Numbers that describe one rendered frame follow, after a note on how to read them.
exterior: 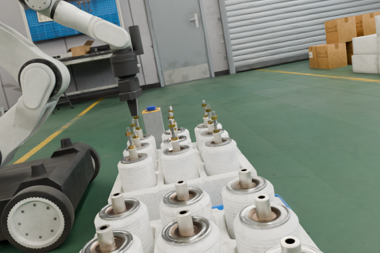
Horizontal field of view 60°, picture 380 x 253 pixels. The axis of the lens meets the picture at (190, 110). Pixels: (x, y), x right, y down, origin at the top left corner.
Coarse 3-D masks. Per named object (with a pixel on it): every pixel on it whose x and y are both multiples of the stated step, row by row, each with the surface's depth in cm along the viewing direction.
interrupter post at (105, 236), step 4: (104, 224) 49; (108, 224) 49; (100, 228) 48; (104, 228) 49; (108, 228) 48; (96, 232) 48; (100, 232) 47; (104, 232) 47; (108, 232) 47; (112, 232) 48; (100, 236) 47; (104, 236) 47; (108, 236) 47; (112, 236) 48; (100, 240) 47; (104, 240) 47; (108, 240) 47; (112, 240) 48; (100, 244) 48; (104, 244) 47; (108, 244) 48; (112, 244) 48; (100, 248) 48; (104, 248) 48; (108, 248) 48
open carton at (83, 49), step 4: (88, 40) 527; (84, 44) 526; (88, 44) 540; (72, 48) 528; (76, 48) 527; (80, 48) 526; (84, 48) 528; (88, 48) 542; (72, 52) 529; (76, 52) 528; (80, 52) 528; (84, 52) 527; (88, 52) 540; (72, 56) 531
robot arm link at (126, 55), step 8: (136, 32) 107; (128, 40) 105; (136, 40) 107; (112, 48) 105; (120, 48) 105; (128, 48) 107; (136, 48) 107; (112, 56) 106; (120, 56) 105; (128, 56) 105; (136, 56) 109; (112, 64) 107
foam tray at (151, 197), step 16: (192, 144) 121; (160, 160) 108; (240, 160) 95; (160, 176) 94; (208, 176) 88; (224, 176) 86; (112, 192) 88; (128, 192) 86; (144, 192) 85; (160, 192) 85; (208, 192) 86
